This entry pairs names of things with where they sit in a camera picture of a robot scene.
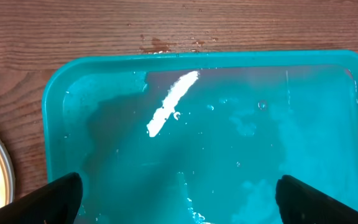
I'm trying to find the teal plastic tray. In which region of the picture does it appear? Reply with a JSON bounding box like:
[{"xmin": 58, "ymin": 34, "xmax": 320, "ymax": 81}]
[{"xmin": 42, "ymin": 50, "xmax": 358, "ymax": 223}]

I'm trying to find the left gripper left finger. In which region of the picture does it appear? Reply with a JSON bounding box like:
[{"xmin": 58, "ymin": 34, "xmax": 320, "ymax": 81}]
[{"xmin": 0, "ymin": 172, "xmax": 83, "ymax": 224}]

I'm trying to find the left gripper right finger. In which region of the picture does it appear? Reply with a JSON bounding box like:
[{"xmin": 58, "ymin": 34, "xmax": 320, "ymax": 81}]
[{"xmin": 275, "ymin": 175, "xmax": 358, "ymax": 224}]

